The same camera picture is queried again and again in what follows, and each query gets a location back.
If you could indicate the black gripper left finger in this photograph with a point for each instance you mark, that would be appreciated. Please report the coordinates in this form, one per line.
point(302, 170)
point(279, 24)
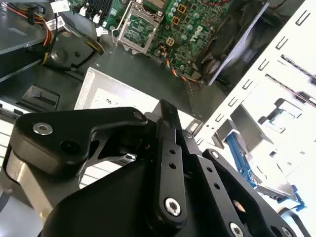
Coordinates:
point(98, 118)

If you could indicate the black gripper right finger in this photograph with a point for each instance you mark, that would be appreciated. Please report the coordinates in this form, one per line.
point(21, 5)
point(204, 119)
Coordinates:
point(222, 177)

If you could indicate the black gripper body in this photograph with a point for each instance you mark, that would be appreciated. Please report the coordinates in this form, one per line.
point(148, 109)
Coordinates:
point(103, 212)

